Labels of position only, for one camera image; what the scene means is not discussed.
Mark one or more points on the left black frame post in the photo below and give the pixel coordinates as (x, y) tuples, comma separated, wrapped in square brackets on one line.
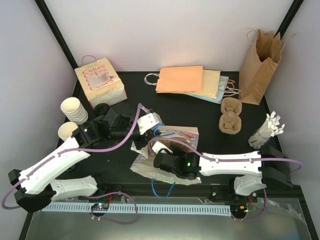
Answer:
[(46, 13)]

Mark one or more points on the paper cup stack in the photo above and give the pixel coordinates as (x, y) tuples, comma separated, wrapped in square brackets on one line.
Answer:
[(66, 130), (74, 110)]

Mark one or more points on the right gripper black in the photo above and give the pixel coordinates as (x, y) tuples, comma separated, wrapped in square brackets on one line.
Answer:
[(182, 154)]

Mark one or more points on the far paper cup stack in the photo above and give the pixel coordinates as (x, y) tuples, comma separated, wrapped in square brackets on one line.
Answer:
[(74, 110)]

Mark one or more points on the black coffee cup lids stack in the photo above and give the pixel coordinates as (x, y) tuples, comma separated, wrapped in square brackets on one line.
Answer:
[(101, 109)]

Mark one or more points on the standing brown paper bag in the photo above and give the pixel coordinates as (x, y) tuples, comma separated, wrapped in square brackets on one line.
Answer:
[(259, 66)]

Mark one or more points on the light blue flat paper bag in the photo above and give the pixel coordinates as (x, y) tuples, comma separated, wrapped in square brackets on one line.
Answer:
[(226, 88)]

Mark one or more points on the right black frame post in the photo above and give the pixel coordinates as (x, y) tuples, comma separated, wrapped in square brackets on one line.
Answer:
[(289, 16)]

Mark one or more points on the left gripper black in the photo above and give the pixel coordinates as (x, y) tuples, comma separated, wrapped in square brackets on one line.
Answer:
[(148, 135)]

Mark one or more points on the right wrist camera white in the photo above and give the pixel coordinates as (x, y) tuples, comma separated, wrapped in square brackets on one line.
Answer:
[(159, 147)]

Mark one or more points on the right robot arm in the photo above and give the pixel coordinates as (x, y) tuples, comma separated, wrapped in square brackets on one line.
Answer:
[(252, 171)]

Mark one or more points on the black frame post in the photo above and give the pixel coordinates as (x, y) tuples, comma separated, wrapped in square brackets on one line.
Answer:
[(46, 13), (289, 16)]

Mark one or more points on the orange flat paper bag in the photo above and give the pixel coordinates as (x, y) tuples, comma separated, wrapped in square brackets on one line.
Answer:
[(177, 80)]

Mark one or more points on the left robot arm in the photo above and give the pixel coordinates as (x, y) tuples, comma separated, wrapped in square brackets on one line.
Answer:
[(37, 186)]

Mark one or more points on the Cakes printed paper bag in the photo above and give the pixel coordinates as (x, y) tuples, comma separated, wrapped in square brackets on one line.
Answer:
[(101, 83)]

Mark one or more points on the tan flat paper bag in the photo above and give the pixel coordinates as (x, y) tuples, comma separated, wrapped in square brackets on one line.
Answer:
[(210, 84)]

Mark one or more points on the blue checkered paper bag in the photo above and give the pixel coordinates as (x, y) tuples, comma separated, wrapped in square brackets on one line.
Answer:
[(143, 164)]

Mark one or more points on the light blue cable duct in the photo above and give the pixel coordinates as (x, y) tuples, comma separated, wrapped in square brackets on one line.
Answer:
[(129, 208)]

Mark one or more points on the grey pulp cup carrier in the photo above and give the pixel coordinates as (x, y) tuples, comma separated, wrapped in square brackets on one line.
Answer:
[(167, 145)]

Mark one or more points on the near paper cup stack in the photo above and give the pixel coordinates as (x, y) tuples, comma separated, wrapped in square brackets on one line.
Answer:
[(66, 130)]

